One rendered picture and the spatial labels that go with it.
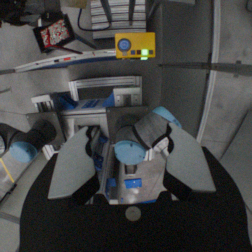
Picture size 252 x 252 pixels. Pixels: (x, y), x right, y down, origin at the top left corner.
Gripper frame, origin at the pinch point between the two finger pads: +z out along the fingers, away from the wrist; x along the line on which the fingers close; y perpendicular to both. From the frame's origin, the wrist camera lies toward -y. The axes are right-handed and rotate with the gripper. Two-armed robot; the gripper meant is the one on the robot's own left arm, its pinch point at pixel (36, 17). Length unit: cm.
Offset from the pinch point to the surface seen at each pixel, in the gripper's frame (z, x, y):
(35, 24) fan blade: 1.7, -1.3, -3.6
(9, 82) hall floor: 63, -21, -181
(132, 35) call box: 16.7, -11.0, 31.6
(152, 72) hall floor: 128, -31, 30
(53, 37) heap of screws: 25.5, -0.2, -19.3
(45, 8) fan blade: 1.1, 2.0, 4.1
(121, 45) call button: 14.5, -14.7, 27.8
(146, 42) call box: 18.4, -13.8, 37.0
